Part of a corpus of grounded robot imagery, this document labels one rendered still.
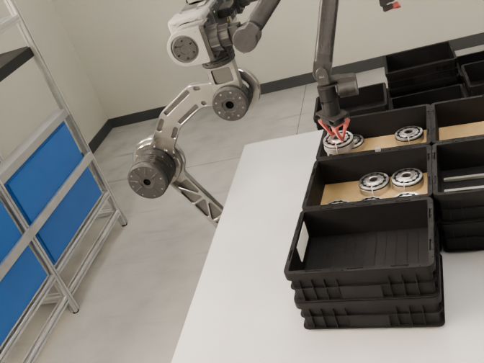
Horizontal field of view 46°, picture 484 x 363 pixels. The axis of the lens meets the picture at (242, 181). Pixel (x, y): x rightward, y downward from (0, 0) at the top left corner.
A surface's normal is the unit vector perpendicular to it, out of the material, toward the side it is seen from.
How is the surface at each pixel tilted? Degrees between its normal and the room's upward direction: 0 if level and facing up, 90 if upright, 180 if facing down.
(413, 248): 0
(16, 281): 90
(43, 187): 90
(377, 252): 0
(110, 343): 0
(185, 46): 90
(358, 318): 90
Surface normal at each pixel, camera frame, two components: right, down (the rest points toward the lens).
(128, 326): -0.30, -0.82
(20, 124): 0.94, -0.17
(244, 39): -0.19, 0.47
